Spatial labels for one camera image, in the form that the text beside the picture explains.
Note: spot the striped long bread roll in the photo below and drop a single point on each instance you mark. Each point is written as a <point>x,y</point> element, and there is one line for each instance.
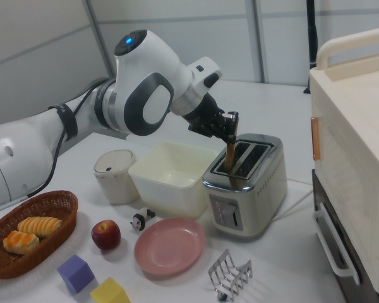
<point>39,225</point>

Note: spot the yellow foam cube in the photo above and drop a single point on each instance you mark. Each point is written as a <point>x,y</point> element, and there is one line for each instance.
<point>109,292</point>

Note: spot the panda figurine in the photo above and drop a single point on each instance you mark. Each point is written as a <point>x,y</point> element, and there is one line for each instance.
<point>140,219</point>

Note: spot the brown wicker basket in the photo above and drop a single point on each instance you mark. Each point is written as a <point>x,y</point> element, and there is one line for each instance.
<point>66,214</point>

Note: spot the cream and chrome toaster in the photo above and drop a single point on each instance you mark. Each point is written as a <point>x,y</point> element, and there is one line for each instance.
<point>265,195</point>

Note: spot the cream toy oven cabinet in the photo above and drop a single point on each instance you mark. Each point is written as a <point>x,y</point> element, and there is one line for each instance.
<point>350,126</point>

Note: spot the red apple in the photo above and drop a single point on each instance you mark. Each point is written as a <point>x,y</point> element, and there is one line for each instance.
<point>105,235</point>

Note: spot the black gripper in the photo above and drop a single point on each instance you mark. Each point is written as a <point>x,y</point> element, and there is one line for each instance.
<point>205,116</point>

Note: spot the brown bread slice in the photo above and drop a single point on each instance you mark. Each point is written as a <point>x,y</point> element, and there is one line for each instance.
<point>230,158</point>

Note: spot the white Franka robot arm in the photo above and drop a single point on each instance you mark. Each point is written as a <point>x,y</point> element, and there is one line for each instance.
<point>145,63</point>

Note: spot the small white lidded bin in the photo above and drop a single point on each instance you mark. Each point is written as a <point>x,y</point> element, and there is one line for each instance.
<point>113,186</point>

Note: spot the metal toast rack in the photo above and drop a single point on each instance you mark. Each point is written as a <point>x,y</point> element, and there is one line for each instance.
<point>215,271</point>

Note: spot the orange glazed bread roll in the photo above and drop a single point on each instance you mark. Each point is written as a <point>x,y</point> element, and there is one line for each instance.
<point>20,243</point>

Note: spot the black camera stand pole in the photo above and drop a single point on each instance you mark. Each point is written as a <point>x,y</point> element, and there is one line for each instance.
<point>312,31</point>

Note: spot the white plastic storage box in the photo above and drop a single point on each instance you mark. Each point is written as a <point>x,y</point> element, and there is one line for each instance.
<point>164,186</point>

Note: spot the purple foam cube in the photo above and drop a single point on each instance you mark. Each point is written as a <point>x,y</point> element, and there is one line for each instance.
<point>75,274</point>

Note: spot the pink plate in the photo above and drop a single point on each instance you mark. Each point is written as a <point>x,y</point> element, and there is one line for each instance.
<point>167,246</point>

